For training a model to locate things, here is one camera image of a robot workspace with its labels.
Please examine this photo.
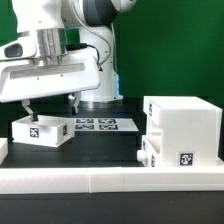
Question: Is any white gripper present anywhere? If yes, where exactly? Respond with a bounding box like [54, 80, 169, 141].
[0, 53, 100, 122]

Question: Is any white front drawer with knob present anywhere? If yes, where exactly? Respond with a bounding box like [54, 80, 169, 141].
[137, 129, 162, 168]

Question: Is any white drawer cabinet box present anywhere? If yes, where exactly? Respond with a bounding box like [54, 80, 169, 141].
[143, 96, 222, 168]

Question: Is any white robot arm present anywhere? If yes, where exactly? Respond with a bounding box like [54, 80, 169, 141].
[0, 0, 137, 121]

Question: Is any white rear drawer tray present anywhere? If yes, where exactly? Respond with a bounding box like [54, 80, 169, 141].
[12, 115, 75, 147]

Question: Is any white fiducial marker plate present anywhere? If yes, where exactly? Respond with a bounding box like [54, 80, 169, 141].
[74, 118, 138, 132]

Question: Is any black cable bundle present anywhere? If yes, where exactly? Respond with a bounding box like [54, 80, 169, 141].
[66, 42, 102, 72]

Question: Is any white U-shaped fence rail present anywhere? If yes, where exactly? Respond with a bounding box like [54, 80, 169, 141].
[0, 138, 224, 194]

